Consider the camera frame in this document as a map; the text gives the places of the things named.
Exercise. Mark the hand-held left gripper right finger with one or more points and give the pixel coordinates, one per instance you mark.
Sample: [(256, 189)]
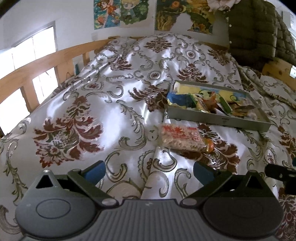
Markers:
[(203, 172)]

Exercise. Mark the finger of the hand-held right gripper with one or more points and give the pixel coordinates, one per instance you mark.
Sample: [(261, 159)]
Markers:
[(275, 171)]

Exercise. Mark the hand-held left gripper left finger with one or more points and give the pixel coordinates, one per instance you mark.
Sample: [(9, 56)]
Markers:
[(94, 172)]

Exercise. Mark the red white rice cracker packet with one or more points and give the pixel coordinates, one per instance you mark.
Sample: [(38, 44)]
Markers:
[(180, 138)]

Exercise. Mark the grey tray with cartoon print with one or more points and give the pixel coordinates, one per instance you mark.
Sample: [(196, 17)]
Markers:
[(219, 121)]

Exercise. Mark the clear biscuit packet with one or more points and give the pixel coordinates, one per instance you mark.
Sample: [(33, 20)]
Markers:
[(253, 115)]

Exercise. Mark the yellow snack packet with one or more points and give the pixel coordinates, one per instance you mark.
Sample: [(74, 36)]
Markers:
[(198, 103)]

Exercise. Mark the golden foil snack packet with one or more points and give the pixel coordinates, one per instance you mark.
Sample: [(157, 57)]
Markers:
[(237, 111)]

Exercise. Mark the green snack stick packet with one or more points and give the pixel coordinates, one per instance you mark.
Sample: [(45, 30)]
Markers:
[(225, 105)]

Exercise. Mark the dark blue snack packet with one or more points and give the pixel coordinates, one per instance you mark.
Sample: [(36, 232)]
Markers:
[(180, 98)]

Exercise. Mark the floral printed blanket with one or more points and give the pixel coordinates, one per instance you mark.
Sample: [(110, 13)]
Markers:
[(104, 104)]

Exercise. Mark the white panel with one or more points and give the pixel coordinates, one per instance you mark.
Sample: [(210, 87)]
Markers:
[(293, 71)]

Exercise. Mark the window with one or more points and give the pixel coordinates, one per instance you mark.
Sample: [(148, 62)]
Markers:
[(44, 44)]

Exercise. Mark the olive puffer jacket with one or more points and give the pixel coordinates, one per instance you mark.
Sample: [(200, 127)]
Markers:
[(249, 27)]

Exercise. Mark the pink floral cloth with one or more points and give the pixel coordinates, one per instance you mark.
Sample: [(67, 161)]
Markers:
[(219, 3)]

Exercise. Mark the wooden bed frame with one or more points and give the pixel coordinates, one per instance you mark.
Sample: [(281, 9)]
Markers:
[(34, 69)]

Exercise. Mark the orange blue cartoon wall poster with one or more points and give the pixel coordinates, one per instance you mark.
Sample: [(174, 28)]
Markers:
[(105, 14)]

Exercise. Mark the yellow green wall poster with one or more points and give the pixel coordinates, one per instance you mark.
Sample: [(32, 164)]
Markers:
[(166, 16)]

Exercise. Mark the green cartoon figure wall poster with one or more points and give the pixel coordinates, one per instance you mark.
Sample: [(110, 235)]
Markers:
[(134, 11)]

